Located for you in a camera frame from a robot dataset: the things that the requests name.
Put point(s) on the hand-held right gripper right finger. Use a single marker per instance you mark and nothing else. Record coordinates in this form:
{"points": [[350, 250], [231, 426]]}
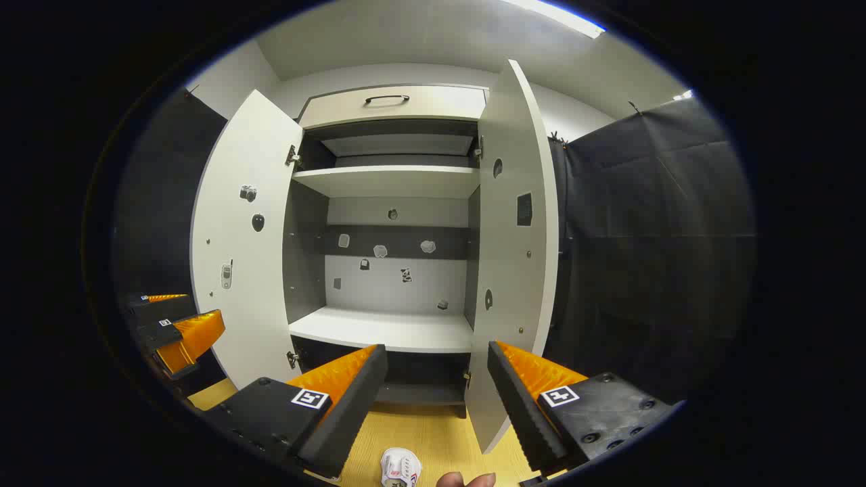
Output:
{"points": [[521, 412]]}

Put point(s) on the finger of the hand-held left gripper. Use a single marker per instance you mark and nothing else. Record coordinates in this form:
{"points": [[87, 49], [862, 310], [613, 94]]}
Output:
{"points": [[162, 310], [154, 335]]}

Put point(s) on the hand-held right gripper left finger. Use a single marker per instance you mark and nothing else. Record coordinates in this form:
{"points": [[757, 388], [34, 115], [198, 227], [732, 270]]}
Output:
{"points": [[352, 412]]}

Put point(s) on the white canvas shoe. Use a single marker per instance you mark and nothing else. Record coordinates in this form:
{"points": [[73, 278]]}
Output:
{"points": [[399, 467]]}

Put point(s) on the white shoe cabinet door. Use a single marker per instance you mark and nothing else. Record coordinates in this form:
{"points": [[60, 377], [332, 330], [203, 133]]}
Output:
{"points": [[507, 270], [237, 270]]}

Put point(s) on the white cabinet drawer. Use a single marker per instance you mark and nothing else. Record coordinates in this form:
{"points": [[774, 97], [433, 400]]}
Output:
{"points": [[338, 108]]}

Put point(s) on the black backdrop cloth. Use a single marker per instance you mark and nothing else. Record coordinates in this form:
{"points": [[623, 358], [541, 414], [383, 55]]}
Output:
{"points": [[643, 237]]}

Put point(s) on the black cloth clip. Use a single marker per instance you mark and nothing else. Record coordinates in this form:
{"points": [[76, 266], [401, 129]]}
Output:
{"points": [[556, 137]]}

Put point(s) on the ceiling light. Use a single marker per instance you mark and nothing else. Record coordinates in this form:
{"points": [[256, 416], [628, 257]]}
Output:
{"points": [[683, 95]]}

